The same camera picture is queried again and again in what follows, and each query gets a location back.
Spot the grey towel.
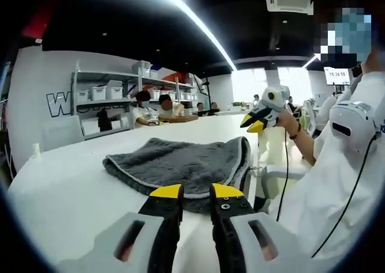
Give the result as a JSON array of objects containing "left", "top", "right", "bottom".
[{"left": 102, "top": 136, "right": 253, "bottom": 215}]

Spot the person's right hand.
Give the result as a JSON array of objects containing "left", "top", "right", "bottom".
[{"left": 276, "top": 109, "right": 300, "bottom": 133}]

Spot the white chair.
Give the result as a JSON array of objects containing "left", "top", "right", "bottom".
[{"left": 257, "top": 127, "right": 315, "bottom": 209}]

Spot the black tripod stand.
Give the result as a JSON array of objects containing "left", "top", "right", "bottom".
[{"left": 200, "top": 77, "right": 212, "bottom": 106}]

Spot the short ceiling light strip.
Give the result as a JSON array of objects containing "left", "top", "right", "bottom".
[{"left": 302, "top": 53, "right": 319, "bottom": 69}]

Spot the white display screen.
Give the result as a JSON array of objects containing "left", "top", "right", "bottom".
[{"left": 323, "top": 66, "right": 351, "bottom": 86}]

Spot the wooden tray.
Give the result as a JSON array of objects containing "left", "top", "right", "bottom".
[{"left": 162, "top": 115, "right": 199, "bottom": 124}]

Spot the white chest device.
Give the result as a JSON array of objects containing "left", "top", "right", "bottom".
[{"left": 329, "top": 100, "right": 378, "bottom": 156}]

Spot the operator in white shirt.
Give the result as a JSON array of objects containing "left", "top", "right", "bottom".
[{"left": 267, "top": 71, "right": 385, "bottom": 265}]

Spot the long ceiling light strip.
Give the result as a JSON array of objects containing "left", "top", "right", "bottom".
[{"left": 168, "top": 0, "right": 238, "bottom": 72}]

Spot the person's head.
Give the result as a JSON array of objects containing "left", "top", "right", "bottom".
[{"left": 308, "top": 0, "right": 385, "bottom": 84}]

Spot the black bag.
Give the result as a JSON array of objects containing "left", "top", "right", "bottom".
[{"left": 96, "top": 109, "right": 112, "bottom": 132}]

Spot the grey metal storage shelf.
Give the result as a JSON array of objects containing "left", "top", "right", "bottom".
[{"left": 70, "top": 61, "right": 201, "bottom": 141}]

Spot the dark red bead bracelet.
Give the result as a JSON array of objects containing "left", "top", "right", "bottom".
[{"left": 288, "top": 121, "right": 303, "bottom": 140}]

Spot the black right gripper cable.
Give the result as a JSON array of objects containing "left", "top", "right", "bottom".
[{"left": 276, "top": 130, "right": 290, "bottom": 221}]

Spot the black chest device cable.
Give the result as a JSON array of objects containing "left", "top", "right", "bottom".
[{"left": 311, "top": 133, "right": 379, "bottom": 259}]

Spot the large red wall screen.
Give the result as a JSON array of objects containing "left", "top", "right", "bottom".
[{"left": 20, "top": 1, "right": 51, "bottom": 45}]

